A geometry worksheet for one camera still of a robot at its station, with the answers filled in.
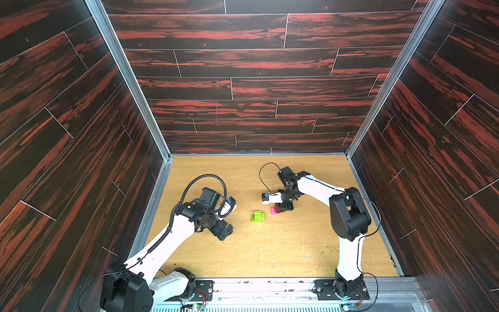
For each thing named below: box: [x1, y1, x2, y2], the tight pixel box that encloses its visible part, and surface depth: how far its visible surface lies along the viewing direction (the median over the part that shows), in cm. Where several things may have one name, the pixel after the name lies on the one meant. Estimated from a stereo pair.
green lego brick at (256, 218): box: [250, 211, 262, 223], surface depth 92 cm
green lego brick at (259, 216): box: [254, 211, 266, 223], surface depth 91 cm
